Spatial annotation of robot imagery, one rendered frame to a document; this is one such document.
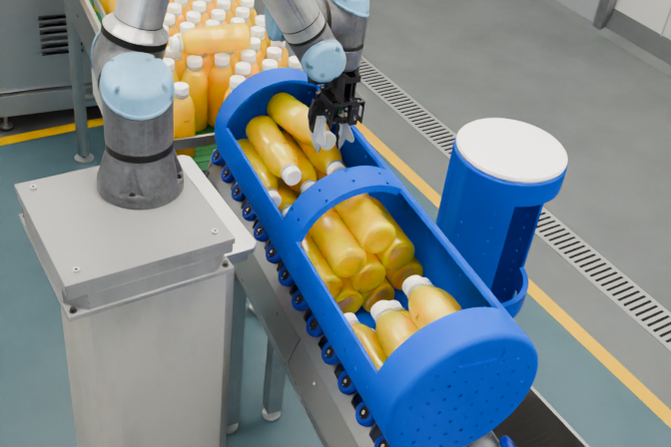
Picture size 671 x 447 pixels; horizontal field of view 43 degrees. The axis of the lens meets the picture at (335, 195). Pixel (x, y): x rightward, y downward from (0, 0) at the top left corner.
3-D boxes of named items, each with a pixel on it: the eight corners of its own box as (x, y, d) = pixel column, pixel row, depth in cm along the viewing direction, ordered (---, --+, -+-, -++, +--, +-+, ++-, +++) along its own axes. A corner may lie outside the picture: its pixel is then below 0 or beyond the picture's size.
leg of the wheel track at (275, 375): (266, 424, 263) (279, 272, 226) (259, 409, 267) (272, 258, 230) (283, 419, 266) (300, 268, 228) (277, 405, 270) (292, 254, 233)
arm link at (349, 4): (321, -19, 159) (363, -20, 162) (316, 35, 166) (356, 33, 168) (335, -2, 153) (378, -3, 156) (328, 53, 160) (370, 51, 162)
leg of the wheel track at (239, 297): (222, 436, 258) (229, 283, 221) (216, 422, 262) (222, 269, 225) (241, 431, 260) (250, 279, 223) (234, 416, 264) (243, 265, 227)
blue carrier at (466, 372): (369, 477, 139) (410, 353, 123) (207, 176, 201) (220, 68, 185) (510, 438, 152) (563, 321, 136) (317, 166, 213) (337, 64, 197)
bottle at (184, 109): (162, 151, 218) (161, 87, 207) (188, 145, 221) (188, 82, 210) (173, 165, 213) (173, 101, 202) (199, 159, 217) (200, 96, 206)
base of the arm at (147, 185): (127, 221, 144) (125, 173, 138) (80, 178, 152) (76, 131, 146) (201, 190, 153) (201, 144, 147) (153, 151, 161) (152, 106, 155)
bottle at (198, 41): (240, 28, 227) (171, 36, 219) (246, 17, 220) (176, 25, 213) (246, 53, 226) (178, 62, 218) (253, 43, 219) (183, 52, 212)
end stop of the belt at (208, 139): (171, 151, 210) (171, 141, 208) (171, 149, 210) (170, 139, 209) (320, 128, 225) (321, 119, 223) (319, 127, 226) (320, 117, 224)
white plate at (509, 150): (450, 165, 202) (449, 170, 203) (568, 190, 199) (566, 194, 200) (461, 109, 224) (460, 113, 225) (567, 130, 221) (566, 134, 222)
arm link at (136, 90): (107, 161, 140) (103, 88, 132) (98, 118, 150) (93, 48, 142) (180, 154, 144) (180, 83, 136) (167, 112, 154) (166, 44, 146)
